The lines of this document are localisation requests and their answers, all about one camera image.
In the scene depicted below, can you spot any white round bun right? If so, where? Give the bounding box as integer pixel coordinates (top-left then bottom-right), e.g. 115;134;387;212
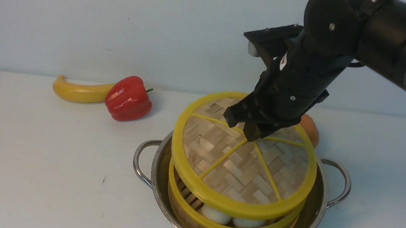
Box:
232;217;267;228

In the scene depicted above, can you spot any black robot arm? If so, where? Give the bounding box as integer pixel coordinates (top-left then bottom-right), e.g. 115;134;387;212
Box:
224;0;406;142

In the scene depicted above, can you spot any brown potato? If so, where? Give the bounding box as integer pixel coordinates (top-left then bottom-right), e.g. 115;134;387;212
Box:
300;114;320;148

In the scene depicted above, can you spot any bamboo steamer basket yellow rim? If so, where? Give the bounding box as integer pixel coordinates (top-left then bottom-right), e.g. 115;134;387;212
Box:
167;162;305;228

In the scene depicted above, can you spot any stainless steel two-handled pot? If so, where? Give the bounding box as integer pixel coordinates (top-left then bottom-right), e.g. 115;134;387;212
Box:
133;133;352;228

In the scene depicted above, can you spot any red plastic bell pepper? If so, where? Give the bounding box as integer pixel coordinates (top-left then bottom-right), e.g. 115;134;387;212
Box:
104;76;153;122

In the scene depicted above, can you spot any white round bun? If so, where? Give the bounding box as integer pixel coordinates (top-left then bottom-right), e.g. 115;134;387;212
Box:
232;217;267;228
198;204;232;226

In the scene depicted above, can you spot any woven bamboo steamer lid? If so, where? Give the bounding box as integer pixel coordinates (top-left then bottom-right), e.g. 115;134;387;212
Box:
171;91;318;221

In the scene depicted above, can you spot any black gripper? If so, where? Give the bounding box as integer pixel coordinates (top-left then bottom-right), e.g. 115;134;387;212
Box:
223;42;353;142

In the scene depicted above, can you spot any white round bun left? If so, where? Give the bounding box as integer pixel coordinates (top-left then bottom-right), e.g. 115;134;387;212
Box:
198;204;232;226

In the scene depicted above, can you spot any yellow plastic banana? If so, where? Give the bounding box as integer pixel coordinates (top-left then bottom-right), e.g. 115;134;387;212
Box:
52;75;114;104

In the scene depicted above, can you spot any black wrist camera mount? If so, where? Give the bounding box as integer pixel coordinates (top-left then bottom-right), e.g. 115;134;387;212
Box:
243;24;304;67

